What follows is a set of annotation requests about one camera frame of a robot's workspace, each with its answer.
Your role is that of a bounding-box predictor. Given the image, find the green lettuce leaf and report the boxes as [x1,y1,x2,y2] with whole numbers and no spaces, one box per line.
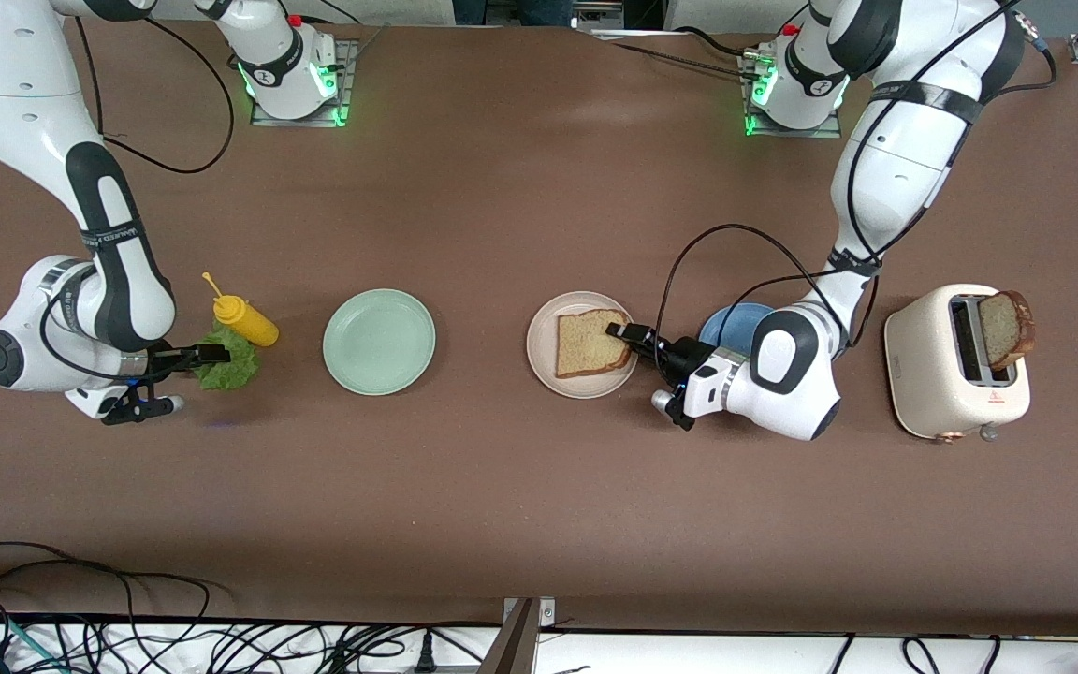
[189,323,262,392]

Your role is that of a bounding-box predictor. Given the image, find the light crust bread slice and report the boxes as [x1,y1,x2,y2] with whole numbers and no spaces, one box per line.
[555,309,635,380]

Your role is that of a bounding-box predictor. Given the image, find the yellow mustard squeeze bottle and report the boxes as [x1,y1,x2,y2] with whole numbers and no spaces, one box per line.
[201,271,281,348]

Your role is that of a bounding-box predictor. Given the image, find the dark crust bread slice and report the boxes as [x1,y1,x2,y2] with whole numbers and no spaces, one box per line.
[977,289,1036,372]

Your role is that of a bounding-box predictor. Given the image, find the blue plate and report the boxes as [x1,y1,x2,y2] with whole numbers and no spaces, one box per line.
[697,302,776,359]

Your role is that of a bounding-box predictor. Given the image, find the beige plate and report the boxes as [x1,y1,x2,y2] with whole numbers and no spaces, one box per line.
[526,291,640,401]

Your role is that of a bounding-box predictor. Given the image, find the green plate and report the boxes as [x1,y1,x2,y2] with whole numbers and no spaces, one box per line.
[322,288,437,397]

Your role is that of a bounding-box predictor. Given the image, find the silver clamp plate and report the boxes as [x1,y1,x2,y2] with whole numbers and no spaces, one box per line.
[502,596,558,627]

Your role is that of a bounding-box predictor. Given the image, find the white toaster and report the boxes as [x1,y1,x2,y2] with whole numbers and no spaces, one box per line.
[883,284,1032,443]

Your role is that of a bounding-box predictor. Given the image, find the black corrugated conduit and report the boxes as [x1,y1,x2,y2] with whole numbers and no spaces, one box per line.
[607,39,757,83]

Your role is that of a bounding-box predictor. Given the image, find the person legs blue jeans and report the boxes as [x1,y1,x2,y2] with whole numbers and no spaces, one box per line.
[453,0,575,27]

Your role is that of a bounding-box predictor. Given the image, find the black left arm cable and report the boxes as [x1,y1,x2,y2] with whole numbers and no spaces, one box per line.
[654,0,1059,375]

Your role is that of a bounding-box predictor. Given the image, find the black loose cable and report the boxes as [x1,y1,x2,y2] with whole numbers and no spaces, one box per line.
[0,540,222,619]

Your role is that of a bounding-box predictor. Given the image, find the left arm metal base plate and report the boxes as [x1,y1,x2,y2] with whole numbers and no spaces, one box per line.
[743,51,844,139]

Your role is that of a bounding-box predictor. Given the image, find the grey metal frame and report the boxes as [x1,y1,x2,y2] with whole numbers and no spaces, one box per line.
[569,0,626,29]

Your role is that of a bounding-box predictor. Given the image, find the grey camera mount pole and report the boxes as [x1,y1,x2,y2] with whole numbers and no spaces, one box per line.
[478,599,540,674]

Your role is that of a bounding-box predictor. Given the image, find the black cable tangle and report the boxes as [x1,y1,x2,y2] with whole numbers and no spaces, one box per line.
[0,613,503,674]

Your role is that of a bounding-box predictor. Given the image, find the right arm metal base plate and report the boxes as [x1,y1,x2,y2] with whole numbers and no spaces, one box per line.
[251,37,359,127]

